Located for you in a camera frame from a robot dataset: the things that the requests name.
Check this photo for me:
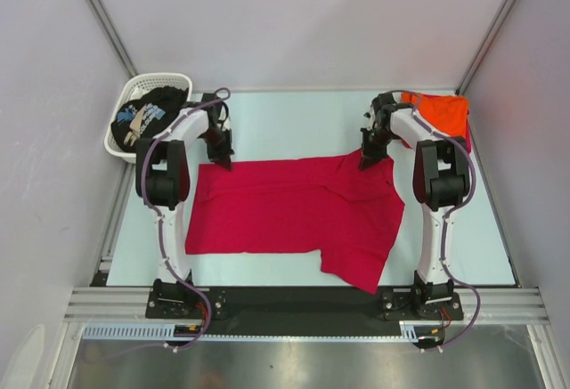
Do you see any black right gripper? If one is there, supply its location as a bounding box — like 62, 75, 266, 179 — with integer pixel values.
360, 127, 397, 171

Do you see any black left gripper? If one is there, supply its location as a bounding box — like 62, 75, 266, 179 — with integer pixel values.
200, 127, 234, 172

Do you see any red polo shirt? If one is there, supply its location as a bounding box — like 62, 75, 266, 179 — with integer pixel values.
185, 150, 404, 294

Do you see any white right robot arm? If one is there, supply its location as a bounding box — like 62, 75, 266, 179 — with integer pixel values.
359, 90, 476, 320

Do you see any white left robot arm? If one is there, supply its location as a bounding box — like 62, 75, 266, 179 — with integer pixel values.
135, 87, 233, 320

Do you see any folded orange t shirt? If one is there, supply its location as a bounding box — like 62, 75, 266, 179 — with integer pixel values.
419, 93, 469, 139

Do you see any black printed t shirt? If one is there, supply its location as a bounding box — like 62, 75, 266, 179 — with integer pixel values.
110, 86, 189, 153

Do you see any white plastic laundry basket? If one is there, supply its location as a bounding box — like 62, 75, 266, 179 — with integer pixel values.
103, 72, 193, 164

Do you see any grey slotted cable duct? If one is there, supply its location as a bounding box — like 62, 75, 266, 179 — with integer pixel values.
82, 322, 210, 340

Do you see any aluminium frame rail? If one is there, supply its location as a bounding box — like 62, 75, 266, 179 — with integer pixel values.
64, 287, 550, 324

